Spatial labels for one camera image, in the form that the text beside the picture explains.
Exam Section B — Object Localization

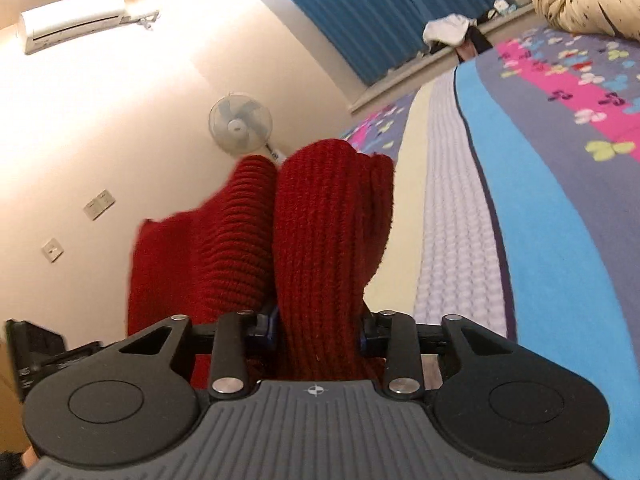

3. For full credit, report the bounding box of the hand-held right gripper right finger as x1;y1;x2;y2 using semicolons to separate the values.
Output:
357;309;526;401

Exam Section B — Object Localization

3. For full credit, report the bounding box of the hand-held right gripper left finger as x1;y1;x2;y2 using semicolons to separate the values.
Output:
106;310;279;401

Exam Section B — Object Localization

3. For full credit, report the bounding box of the red knitted sweater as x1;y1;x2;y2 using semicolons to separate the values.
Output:
126;137;396;391

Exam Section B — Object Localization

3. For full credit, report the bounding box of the pale lilac waffle bedsheet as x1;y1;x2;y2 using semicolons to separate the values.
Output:
365;74;508;341

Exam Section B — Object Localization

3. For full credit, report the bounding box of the butterfly print fleece blanket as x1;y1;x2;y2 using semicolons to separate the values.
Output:
340;25;640;480

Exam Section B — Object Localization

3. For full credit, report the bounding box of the dark cloth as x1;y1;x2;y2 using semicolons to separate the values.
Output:
429;7;506;63

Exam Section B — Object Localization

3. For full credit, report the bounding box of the white cloth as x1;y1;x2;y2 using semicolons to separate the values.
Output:
422;14;477;45

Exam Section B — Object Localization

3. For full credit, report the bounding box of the blue curtain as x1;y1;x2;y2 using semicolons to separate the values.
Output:
257;0;501;87

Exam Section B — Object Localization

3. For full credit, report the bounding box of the white air conditioner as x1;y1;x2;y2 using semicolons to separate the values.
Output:
19;0;127;56

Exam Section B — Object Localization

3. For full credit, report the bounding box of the wall socket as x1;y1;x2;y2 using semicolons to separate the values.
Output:
41;236;65;263

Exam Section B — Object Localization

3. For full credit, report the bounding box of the double wall switch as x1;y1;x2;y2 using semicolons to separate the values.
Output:
83;189;116;220

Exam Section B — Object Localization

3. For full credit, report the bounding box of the white wall fan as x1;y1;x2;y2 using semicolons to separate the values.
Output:
208;92;288;163

